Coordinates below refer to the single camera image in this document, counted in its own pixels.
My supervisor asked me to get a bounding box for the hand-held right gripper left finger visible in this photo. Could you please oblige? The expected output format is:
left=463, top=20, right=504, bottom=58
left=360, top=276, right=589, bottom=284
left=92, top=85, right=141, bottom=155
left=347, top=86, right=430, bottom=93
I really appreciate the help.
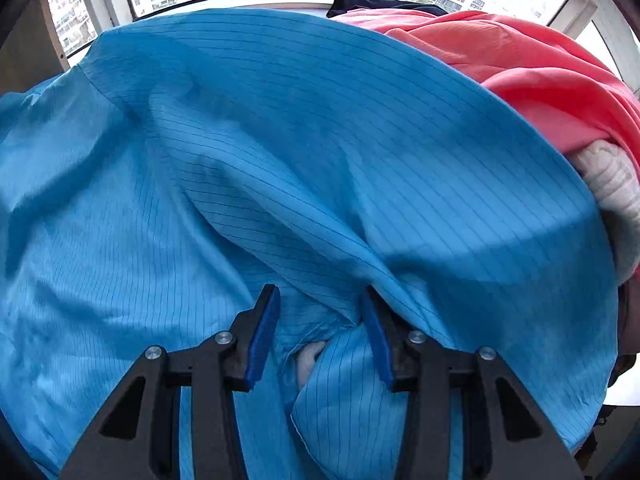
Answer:
left=60, top=284, right=281, bottom=480

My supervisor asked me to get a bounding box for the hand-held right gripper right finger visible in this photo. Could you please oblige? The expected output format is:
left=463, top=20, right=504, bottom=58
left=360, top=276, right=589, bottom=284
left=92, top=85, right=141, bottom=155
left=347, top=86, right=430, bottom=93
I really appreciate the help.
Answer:
left=361, top=285, right=583, bottom=480

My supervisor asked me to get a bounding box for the blue striped jacket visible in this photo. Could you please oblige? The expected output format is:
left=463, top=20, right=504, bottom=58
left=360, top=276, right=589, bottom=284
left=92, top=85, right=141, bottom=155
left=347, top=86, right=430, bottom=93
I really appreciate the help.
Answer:
left=0, top=7, right=621, bottom=480

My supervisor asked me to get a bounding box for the beige knit sweater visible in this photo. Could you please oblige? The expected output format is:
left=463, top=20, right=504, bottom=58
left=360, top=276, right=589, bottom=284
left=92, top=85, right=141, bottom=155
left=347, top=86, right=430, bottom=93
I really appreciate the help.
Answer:
left=570, top=139, right=640, bottom=286

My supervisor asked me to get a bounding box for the pink garment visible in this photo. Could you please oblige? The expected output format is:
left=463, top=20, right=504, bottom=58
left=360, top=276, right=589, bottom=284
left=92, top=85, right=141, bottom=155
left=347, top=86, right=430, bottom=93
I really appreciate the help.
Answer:
left=332, top=7, right=640, bottom=161

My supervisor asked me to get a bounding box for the black garment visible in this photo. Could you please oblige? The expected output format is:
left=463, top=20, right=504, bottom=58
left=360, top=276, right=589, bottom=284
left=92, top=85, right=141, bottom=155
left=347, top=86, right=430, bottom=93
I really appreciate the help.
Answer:
left=327, top=0, right=446, bottom=18

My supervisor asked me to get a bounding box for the light oak board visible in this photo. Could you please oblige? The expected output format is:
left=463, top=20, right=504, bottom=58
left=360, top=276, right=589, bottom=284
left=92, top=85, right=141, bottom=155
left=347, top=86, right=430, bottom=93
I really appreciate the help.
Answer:
left=0, top=0, right=68, bottom=97

